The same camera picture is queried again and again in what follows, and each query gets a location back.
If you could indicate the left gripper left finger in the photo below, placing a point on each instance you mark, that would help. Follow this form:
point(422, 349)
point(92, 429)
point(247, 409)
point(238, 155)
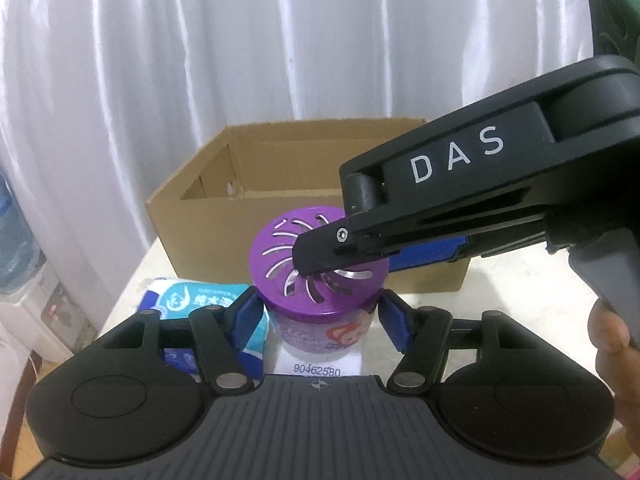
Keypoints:
point(219, 335)

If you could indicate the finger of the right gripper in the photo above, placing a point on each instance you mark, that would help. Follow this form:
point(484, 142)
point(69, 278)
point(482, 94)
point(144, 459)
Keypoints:
point(325, 249)
point(424, 254)

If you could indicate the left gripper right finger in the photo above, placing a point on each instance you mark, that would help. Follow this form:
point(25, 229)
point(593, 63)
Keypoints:
point(420, 335)

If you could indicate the purple lid air freshener jar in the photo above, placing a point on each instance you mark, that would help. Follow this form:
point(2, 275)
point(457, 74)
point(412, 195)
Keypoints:
point(323, 313)

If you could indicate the person's right hand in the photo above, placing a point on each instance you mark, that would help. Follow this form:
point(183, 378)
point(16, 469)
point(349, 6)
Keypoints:
point(617, 363)

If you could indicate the blue tissue pack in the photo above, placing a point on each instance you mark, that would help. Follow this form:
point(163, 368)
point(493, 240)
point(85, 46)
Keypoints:
point(175, 299)

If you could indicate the brown cardboard box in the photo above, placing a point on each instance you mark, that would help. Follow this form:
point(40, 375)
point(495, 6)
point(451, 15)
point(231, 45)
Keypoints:
point(208, 212)

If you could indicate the white water dispenser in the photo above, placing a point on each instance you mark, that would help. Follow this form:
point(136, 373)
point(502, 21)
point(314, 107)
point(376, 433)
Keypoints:
point(43, 317)

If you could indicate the blue water jug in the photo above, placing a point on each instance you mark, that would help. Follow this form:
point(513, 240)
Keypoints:
point(20, 251)

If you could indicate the white curtain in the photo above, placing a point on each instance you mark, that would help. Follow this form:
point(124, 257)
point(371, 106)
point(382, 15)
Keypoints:
point(102, 100)

